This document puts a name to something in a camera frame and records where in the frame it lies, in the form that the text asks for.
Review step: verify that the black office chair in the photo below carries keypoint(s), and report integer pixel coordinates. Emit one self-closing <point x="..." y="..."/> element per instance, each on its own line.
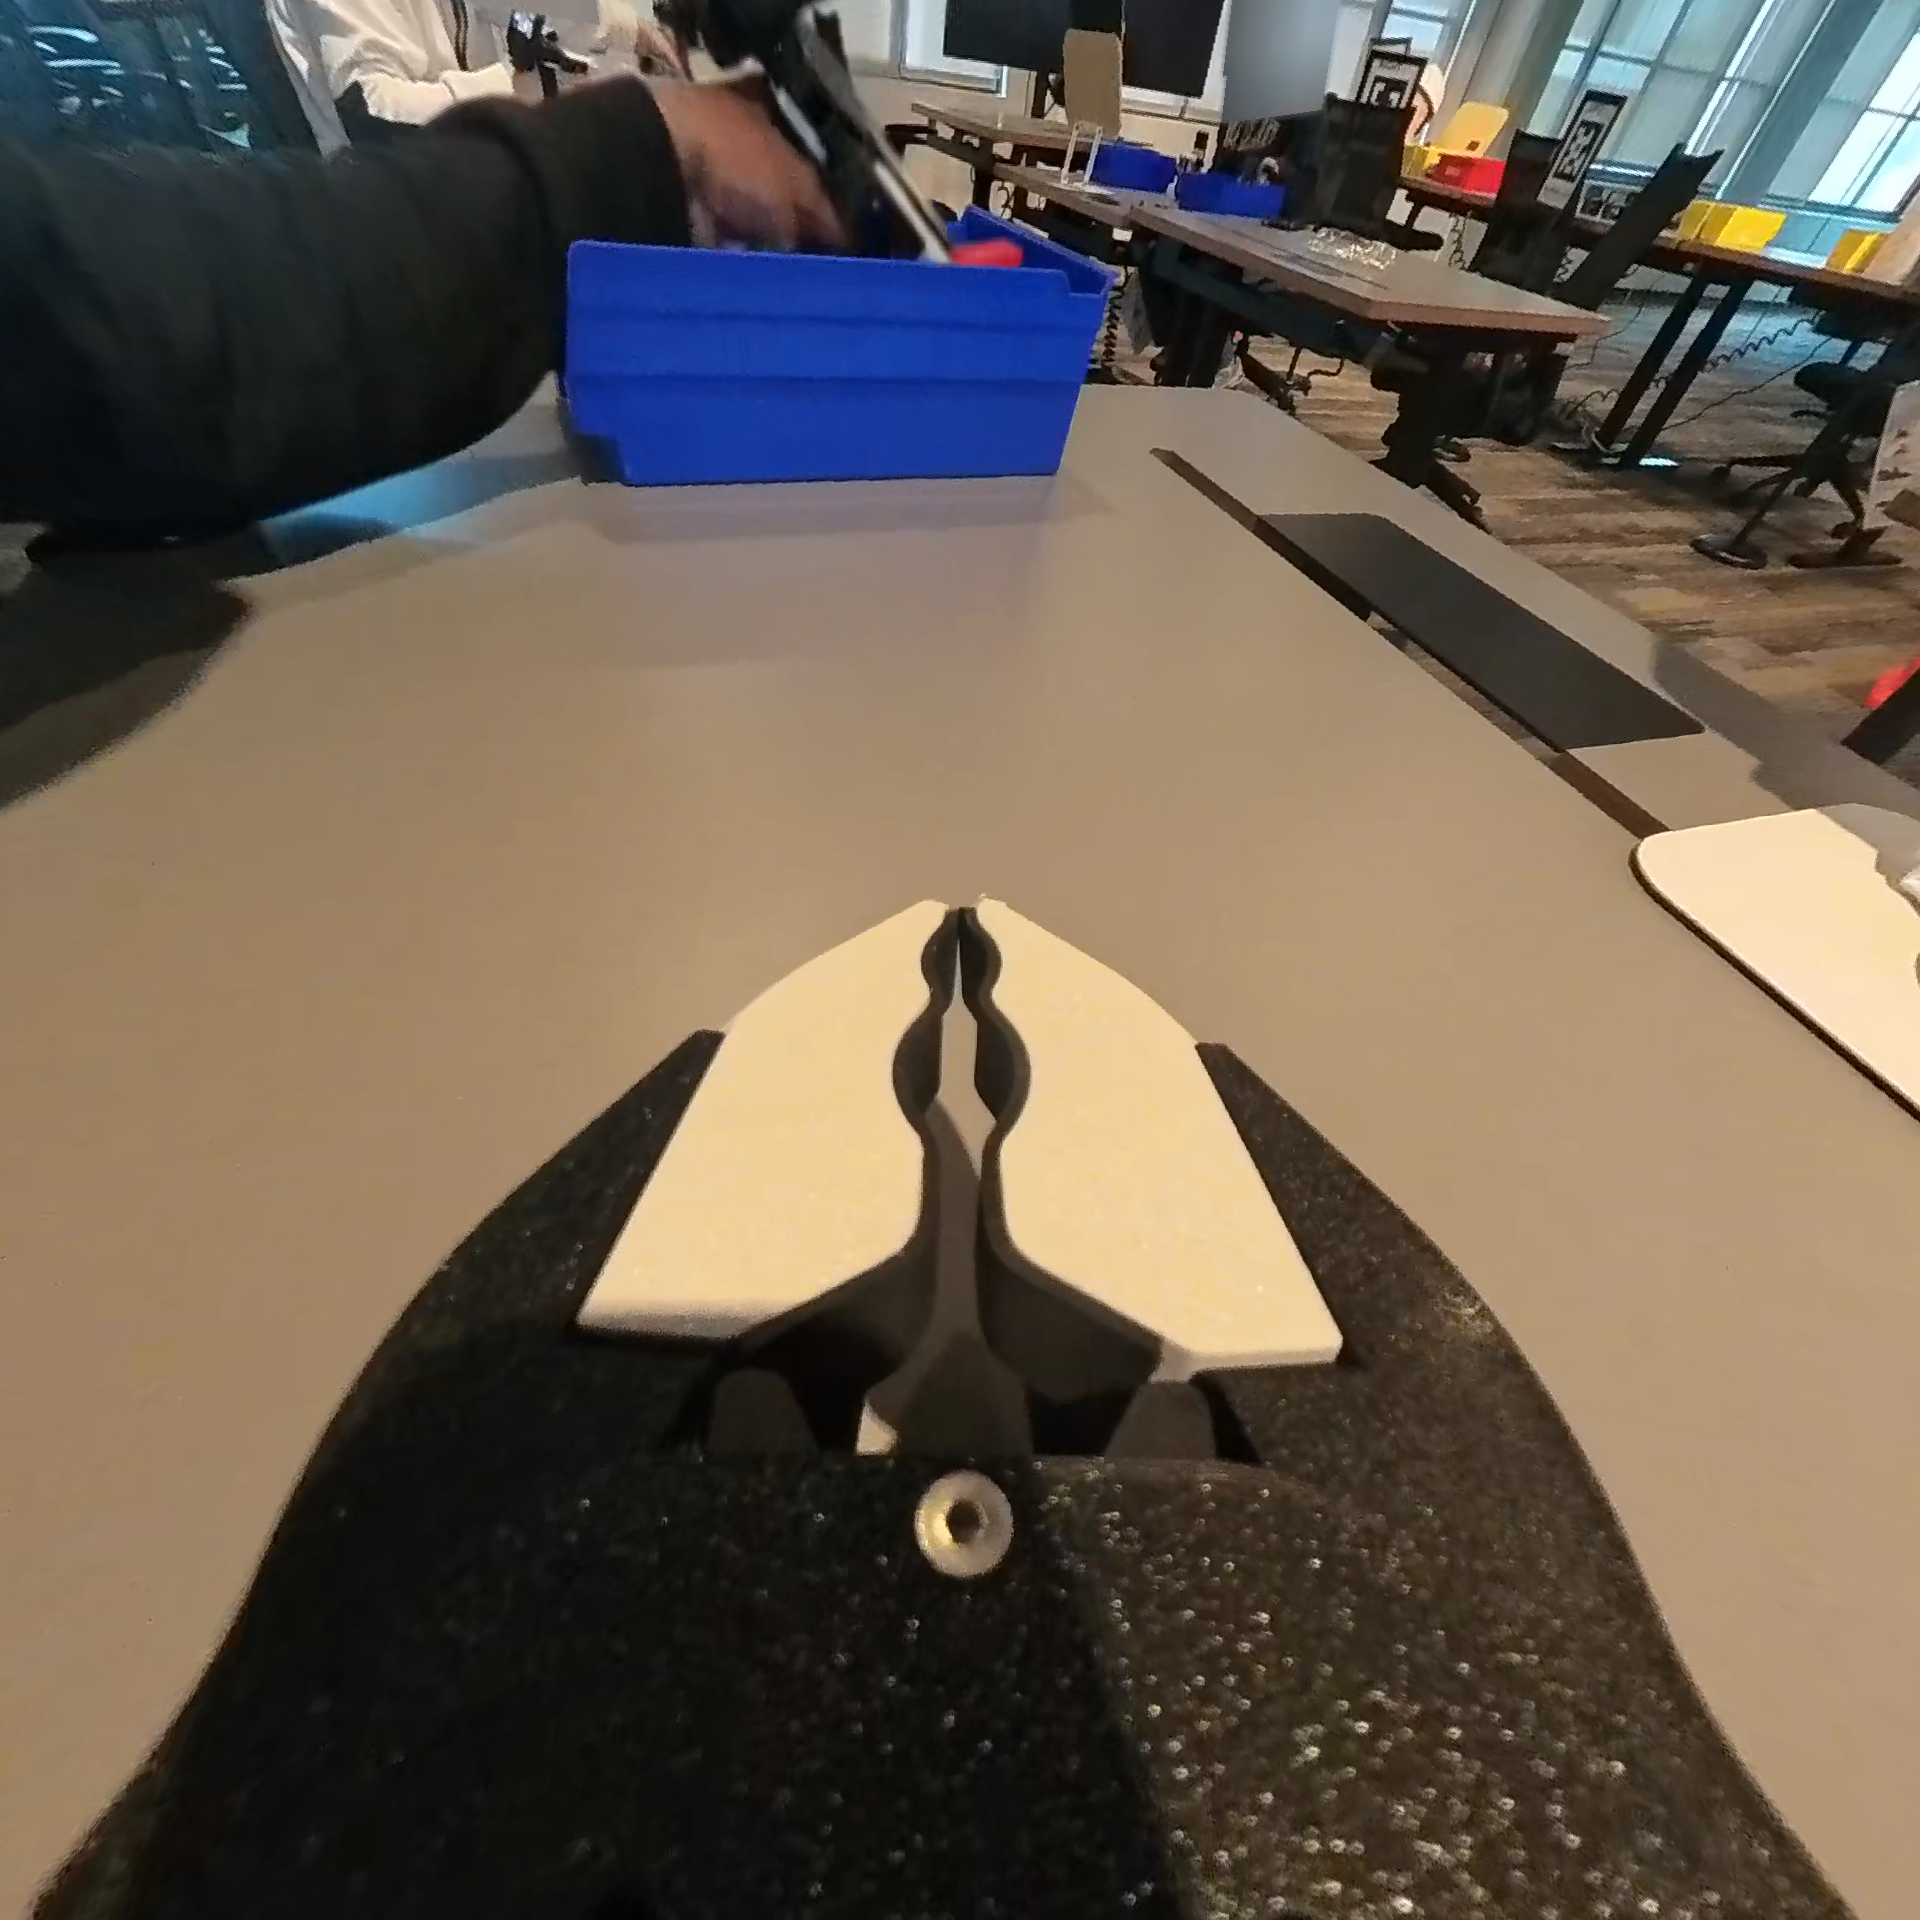
<point x="1831" y="451"/>

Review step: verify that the red mega block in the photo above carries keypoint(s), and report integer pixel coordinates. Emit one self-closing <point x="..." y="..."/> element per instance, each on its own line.
<point x="991" y="259"/>

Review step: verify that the person's left forearm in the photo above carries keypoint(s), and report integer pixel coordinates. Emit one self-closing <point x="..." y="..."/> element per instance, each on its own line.
<point x="301" y="270"/>

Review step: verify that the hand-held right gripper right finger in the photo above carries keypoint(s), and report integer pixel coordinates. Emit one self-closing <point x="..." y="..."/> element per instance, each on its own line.
<point x="1140" y="1200"/>

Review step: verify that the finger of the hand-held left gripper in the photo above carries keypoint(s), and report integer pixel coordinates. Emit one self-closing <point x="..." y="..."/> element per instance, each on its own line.
<point x="922" y="218"/>

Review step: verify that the printed tag board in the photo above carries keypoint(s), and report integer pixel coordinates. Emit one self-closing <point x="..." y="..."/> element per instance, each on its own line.
<point x="1593" y="150"/>

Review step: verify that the small blue bin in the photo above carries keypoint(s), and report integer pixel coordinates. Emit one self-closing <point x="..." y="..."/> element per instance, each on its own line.
<point x="1231" y="194"/>
<point x="1132" y="168"/>

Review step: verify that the yellow plastic bin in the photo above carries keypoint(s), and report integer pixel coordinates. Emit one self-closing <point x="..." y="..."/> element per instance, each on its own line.
<point x="1724" y="224"/>
<point x="1853" y="250"/>
<point x="1462" y="143"/>

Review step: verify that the brown top work table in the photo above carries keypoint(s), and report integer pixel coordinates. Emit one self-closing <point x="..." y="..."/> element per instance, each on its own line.
<point x="1350" y="278"/>

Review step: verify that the black flat mat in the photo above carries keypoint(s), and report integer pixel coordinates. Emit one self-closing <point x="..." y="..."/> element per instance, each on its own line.
<point x="1484" y="630"/>

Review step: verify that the blue plastic bin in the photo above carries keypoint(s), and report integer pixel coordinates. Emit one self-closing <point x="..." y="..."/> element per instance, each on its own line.
<point x="810" y="375"/>

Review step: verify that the black computer monitor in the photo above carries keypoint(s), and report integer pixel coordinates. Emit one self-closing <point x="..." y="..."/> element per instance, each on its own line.
<point x="1005" y="30"/>
<point x="1179" y="38"/>

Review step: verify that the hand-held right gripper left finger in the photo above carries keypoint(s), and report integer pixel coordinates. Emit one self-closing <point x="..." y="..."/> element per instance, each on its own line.
<point x="780" y="1170"/>

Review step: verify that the white flat board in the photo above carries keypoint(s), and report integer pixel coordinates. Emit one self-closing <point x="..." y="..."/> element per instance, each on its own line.
<point x="1770" y="915"/>

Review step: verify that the person's left hand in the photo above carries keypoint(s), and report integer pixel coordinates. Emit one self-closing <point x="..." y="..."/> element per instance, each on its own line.
<point x="751" y="165"/>

